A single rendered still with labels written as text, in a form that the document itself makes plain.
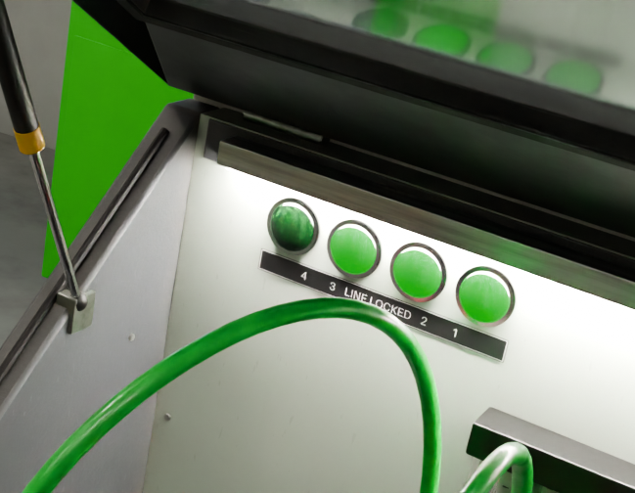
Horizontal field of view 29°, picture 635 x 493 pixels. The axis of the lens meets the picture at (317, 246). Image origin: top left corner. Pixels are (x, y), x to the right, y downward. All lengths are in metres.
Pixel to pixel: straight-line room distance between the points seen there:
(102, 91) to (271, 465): 2.72
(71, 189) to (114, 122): 0.29
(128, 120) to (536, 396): 2.83
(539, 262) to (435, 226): 0.09
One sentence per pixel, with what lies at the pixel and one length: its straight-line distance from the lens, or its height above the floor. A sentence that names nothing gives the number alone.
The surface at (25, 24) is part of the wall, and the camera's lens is 5.58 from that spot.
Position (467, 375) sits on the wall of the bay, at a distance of 1.03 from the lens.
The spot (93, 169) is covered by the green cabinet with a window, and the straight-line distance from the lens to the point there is 3.85.
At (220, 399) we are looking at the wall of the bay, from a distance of 1.15.
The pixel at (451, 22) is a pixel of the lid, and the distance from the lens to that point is 0.72.
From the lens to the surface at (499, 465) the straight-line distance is 0.75.
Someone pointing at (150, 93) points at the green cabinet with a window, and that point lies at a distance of 3.67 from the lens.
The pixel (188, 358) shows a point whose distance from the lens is 0.74.
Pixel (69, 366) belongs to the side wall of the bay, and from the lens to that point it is 1.05.
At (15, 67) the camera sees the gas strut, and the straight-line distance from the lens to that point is 0.88.
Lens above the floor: 1.74
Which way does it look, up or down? 21 degrees down
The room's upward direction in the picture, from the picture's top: 11 degrees clockwise
